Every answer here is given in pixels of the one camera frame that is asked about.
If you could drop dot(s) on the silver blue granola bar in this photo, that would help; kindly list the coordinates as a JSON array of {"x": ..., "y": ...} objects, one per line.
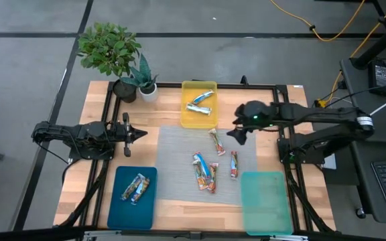
[
  {"x": 203, "y": 97},
  {"x": 198, "y": 109}
]

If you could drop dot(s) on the red Chewy granola bar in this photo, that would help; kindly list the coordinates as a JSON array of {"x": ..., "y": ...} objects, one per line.
[
  {"x": 217, "y": 142},
  {"x": 213, "y": 180}
]

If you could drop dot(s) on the blue brown granola bar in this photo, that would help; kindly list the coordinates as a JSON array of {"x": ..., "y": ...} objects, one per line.
[
  {"x": 141, "y": 190},
  {"x": 131, "y": 187}
]

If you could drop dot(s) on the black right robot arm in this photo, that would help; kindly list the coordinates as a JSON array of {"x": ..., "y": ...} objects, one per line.
[{"x": 323, "y": 115}]

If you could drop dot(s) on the turquoise plastic bin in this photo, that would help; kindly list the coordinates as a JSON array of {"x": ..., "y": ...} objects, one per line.
[{"x": 266, "y": 201}]

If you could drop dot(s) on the black caster wheel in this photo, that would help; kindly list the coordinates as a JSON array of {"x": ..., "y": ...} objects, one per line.
[{"x": 360, "y": 212}]

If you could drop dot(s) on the snake plant in white pot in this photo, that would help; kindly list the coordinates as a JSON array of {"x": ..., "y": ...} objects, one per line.
[{"x": 148, "y": 95}]

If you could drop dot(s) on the dark blue plastic bin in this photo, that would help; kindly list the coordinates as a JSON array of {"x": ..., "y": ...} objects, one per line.
[{"x": 126, "y": 214}]

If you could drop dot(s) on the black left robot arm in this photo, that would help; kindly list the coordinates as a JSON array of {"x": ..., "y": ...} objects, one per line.
[{"x": 79, "y": 134}]

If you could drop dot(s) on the grey woven placemat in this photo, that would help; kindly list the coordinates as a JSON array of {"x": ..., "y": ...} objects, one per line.
[{"x": 179, "y": 150}]

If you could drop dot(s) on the black power adapter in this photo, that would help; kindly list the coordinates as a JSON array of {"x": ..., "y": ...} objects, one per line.
[{"x": 380, "y": 77}]

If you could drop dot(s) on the black standing desk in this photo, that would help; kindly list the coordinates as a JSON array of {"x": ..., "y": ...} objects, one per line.
[{"x": 380, "y": 43}]

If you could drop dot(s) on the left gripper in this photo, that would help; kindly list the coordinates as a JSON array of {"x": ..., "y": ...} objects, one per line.
[{"x": 122, "y": 134}]

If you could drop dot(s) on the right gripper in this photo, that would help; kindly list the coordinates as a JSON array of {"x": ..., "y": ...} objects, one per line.
[{"x": 255, "y": 115}]

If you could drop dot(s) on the black aluminium table frame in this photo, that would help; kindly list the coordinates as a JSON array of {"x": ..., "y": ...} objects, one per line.
[{"x": 166, "y": 85}]

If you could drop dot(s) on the leafy plant in black pot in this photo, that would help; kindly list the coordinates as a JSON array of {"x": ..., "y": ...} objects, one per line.
[{"x": 107, "y": 50}]

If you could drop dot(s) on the blue red-tipped granola bar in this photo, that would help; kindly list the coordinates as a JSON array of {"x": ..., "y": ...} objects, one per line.
[
  {"x": 234, "y": 165},
  {"x": 202, "y": 164}
]

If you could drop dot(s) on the yellow plastic bin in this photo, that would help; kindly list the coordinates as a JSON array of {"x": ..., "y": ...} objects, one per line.
[{"x": 189, "y": 122}]

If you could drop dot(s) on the silver aluminium profile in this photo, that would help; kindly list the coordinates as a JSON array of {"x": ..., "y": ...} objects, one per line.
[{"x": 139, "y": 233}]

